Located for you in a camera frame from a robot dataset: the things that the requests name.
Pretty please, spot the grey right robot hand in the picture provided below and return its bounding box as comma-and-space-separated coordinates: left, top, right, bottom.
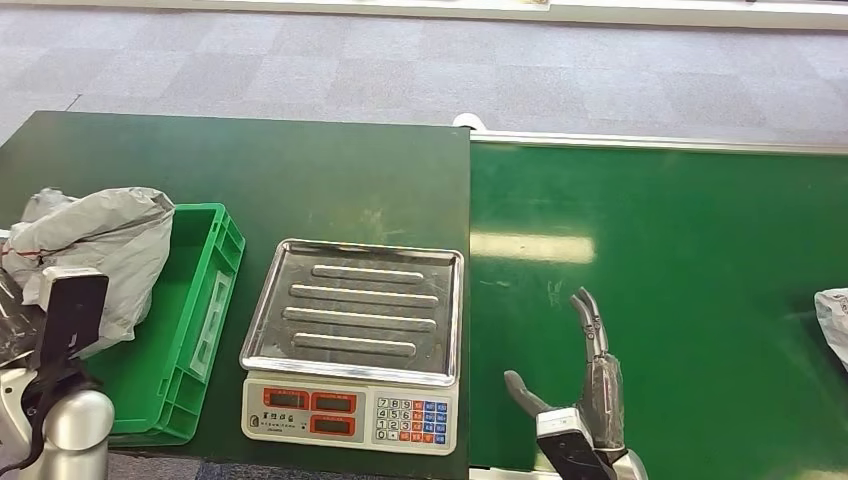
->
503, 286, 628, 453

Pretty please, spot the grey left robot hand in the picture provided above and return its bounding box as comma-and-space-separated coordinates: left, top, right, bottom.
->
0, 268, 44, 370

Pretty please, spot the grey red-print courier package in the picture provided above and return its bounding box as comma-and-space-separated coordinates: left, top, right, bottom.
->
0, 186, 178, 360

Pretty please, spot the green plastic basket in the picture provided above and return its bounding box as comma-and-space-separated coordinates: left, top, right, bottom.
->
84, 202, 247, 448

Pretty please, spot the green conveyor belt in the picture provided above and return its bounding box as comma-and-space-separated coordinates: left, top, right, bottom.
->
467, 140, 848, 480

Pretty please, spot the electronic scale with steel tray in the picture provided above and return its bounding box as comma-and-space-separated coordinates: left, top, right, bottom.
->
239, 238, 466, 458

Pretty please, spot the white window sill ledge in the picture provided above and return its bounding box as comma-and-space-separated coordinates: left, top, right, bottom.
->
0, 0, 848, 31

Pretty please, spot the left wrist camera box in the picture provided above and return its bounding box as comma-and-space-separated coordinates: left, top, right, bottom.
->
29, 266, 111, 374

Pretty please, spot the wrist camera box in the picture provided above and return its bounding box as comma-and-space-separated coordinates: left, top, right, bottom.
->
534, 407, 616, 480
29, 266, 111, 374

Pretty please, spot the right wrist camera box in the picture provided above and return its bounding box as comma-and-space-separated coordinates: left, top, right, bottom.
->
534, 407, 616, 480

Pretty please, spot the silver conveyor side rail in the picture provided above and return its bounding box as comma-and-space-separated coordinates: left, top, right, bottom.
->
468, 129, 848, 156

